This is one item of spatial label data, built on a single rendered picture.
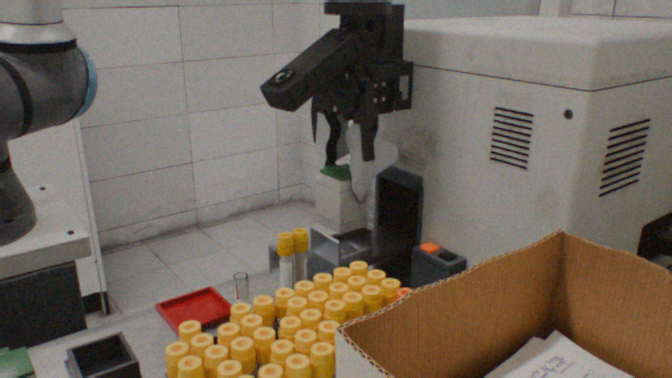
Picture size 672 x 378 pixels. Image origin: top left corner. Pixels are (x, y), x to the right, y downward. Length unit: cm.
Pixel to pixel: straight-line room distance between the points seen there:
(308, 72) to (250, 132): 260
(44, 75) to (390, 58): 47
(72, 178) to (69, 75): 134
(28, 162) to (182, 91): 103
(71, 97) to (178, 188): 218
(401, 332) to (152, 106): 257
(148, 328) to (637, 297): 46
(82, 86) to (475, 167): 57
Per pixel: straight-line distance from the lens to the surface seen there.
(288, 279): 56
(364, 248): 66
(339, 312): 42
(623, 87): 58
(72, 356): 56
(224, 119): 305
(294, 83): 54
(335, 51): 57
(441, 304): 40
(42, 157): 215
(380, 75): 60
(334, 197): 62
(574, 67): 54
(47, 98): 85
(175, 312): 65
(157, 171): 296
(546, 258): 49
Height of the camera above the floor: 121
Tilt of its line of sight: 20 degrees down
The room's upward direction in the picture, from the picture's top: straight up
